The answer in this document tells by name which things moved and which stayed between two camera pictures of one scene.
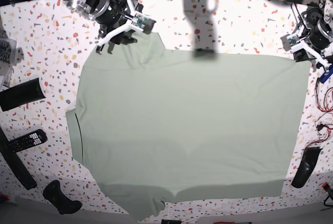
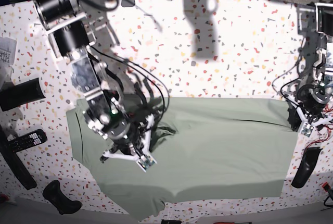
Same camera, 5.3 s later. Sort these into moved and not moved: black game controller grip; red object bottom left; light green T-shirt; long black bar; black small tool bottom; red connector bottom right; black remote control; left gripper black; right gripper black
Moved: left gripper black; light green T-shirt; right gripper black
Not moved: black game controller grip; red connector bottom right; long black bar; red object bottom left; black small tool bottom; black remote control
